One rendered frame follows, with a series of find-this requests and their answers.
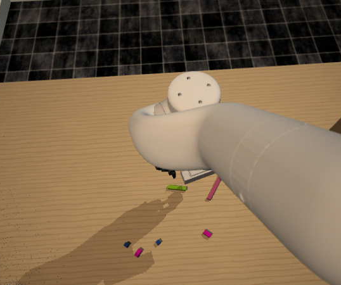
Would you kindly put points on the magenta rectangular block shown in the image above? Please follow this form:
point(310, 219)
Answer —
point(138, 252)
point(207, 233)

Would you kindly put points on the lime green rod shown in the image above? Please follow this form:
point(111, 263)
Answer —
point(179, 188)

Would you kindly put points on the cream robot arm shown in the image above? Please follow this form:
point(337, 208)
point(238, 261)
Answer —
point(286, 172)

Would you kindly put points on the pink rod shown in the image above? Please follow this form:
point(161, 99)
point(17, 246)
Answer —
point(213, 189)

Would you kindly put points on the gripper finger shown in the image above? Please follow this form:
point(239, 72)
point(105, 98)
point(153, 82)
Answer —
point(171, 172)

